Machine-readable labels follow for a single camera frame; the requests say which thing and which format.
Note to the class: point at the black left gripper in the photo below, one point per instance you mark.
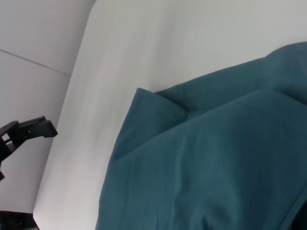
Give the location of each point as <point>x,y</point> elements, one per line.
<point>9,141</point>

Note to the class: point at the teal t-shirt with cream lettering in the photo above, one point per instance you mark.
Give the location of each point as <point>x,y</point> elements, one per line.
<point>216,155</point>

